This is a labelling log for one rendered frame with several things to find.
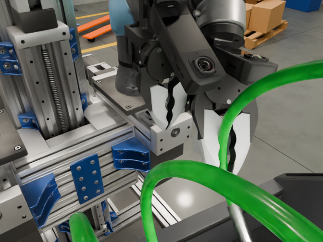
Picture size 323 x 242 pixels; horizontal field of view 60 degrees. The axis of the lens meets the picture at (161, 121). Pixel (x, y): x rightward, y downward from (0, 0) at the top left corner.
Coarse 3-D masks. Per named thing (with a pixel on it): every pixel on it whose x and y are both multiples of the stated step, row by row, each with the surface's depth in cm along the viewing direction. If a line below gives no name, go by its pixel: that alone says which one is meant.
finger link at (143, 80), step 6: (138, 66) 36; (144, 66) 36; (144, 72) 36; (138, 78) 37; (144, 78) 36; (150, 78) 37; (138, 84) 37; (144, 84) 37; (150, 84) 37; (156, 84) 37; (138, 90) 38; (144, 90) 37; (144, 96) 38; (150, 96) 38; (150, 102) 39; (150, 108) 39
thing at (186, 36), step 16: (160, 16) 32; (176, 16) 33; (192, 16) 34; (160, 32) 32; (176, 32) 32; (192, 32) 32; (176, 48) 30; (192, 48) 31; (208, 48) 32; (176, 64) 31; (192, 64) 30; (208, 64) 30; (192, 80) 29; (208, 80) 30
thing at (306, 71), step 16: (304, 64) 22; (320, 64) 20; (272, 80) 25; (288, 80) 23; (304, 80) 22; (240, 96) 30; (256, 96) 28; (224, 128) 35; (224, 144) 37; (224, 160) 38
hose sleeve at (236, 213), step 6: (234, 204) 38; (228, 210) 38; (234, 210) 37; (240, 210) 37; (234, 216) 37; (240, 216) 37; (234, 222) 37; (240, 222) 37; (246, 222) 37; (240, 228) 37; (246, 228) 37; (240, 234) 37; (246, 234) 36; (240, 240) 37; (246, 240) 36; (252, 240) 36
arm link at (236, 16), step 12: (204, 0) 41; (216, 0) 40; (228, 0) 39; (240, 0) 40; (204, 12) 40; (216, 12) 39; (228, 12) 39; (240, 12) 40; (204, 24) 40; (240, 24) 40
